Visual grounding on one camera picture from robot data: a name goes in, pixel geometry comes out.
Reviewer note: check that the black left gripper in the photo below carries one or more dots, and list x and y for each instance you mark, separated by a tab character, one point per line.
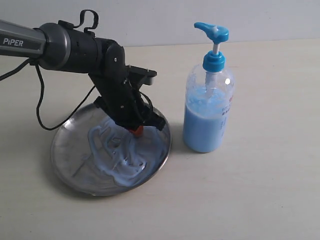
123	105

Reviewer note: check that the blue soap pump bottle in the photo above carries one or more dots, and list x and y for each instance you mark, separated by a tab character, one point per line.
209	92

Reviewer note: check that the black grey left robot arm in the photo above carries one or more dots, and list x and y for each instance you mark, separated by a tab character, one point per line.
61	47

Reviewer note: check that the blue soap smear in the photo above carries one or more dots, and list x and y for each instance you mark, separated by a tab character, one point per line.
128	159

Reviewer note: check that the round stainless steel plate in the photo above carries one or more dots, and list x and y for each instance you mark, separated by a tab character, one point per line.
70	153

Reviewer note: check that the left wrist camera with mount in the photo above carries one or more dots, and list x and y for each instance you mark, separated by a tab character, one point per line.
139	76

